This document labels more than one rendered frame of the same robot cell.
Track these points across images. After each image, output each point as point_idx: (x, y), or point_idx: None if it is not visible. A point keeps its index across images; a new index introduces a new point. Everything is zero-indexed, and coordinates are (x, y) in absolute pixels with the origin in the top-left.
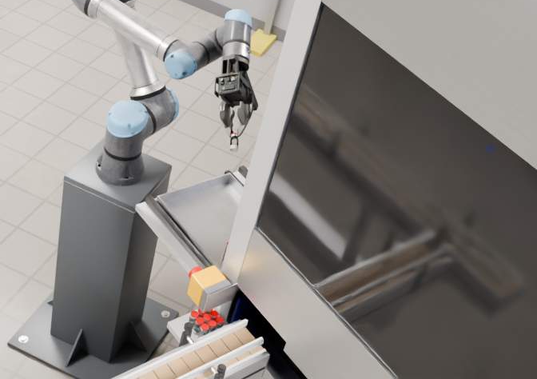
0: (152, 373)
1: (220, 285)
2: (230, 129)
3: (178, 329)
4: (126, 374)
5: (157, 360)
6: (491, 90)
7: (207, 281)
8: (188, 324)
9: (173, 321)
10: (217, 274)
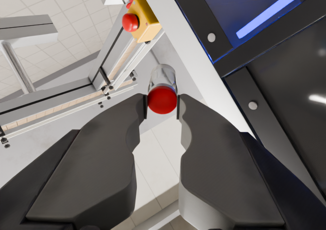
0: (132, 43)
1: (163, 29)
2: (143, 118)
3: (115, 1)
4: (129, 61)
5: (138, 50)
6: None
7: (152, 36)
8: (148, 43)
9: (106, 1)
10: (157, 27)
